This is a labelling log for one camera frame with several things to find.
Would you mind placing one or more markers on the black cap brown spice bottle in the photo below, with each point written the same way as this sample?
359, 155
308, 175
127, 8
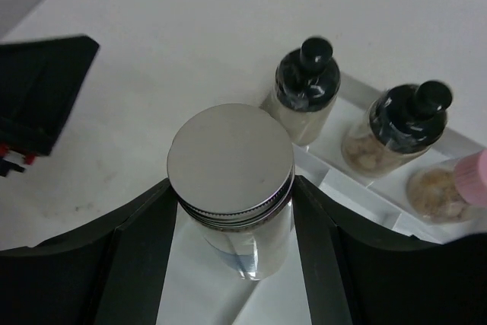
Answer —
399, 126

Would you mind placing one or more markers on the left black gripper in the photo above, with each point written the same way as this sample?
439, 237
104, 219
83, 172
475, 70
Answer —
40, 82

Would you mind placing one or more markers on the white divided organizer tray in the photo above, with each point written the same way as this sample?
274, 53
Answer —
232, 170

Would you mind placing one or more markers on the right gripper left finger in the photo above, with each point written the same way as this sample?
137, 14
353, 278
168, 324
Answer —
108, 271

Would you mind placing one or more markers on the blue label silver lid jar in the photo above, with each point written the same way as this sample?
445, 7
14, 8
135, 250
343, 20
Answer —
232, 169

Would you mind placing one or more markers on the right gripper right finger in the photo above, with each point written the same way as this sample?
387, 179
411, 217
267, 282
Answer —
359, 272

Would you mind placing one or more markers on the black cap white spice bottle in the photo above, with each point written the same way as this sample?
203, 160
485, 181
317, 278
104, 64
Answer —
307, 82

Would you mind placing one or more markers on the pink cap spice bottle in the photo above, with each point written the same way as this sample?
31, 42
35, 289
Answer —
451, 191

